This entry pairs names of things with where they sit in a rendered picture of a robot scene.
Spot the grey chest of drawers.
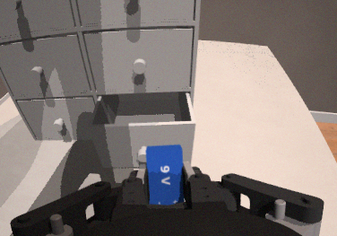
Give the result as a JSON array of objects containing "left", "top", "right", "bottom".
[{"left": 0, "top": 0, "right": 201, "bottom": 140}]

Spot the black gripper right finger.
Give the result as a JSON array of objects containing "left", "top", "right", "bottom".
[{"left": 182, "top": 162, "right": 324, "bottom": 236}]

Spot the blue nine-volt battery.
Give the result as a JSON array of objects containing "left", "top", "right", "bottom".
[{"left": 146, "top": 144, "right": 185, "bottom": 205}]

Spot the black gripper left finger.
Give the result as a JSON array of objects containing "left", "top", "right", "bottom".
[{"left": 10, "top": 164, "right": 150, "bottom": 236}]

